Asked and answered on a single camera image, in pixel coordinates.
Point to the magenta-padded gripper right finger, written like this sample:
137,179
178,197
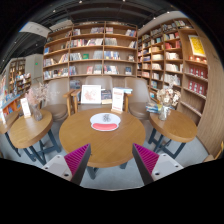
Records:
156,166

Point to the beige wooden-armed chair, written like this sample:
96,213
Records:
98,80
138,96
58,100

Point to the colourful book display stand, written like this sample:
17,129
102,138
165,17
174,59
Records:
8,103

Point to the white and red table sign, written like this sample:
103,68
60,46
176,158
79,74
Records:
117,99

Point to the glass vase with dried flowers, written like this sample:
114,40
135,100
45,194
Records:
164,111

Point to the small white card sign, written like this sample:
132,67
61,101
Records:
25,107

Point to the tall angled wooden bookshelf unit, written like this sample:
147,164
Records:
166,56

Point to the stack of colourful books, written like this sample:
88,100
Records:
152,107

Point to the round wooden side table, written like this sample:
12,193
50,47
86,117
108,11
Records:
176,126
31,130

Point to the white hanging ceiling sign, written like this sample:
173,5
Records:
35,29

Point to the yellow poster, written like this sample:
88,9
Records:
197,46

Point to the white mouse pad, red rest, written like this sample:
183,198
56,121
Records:
105,126

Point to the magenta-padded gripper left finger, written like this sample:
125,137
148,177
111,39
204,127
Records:
66,166

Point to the white floral print card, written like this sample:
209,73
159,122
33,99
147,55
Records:
90,94

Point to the transparent computer mouse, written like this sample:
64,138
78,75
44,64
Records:
106,117

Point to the small distant bookshelf unit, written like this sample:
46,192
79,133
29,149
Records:
20,75

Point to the glass vase with pink flowers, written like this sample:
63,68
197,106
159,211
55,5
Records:
37,111

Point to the dark blue book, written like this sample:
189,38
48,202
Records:
106,96

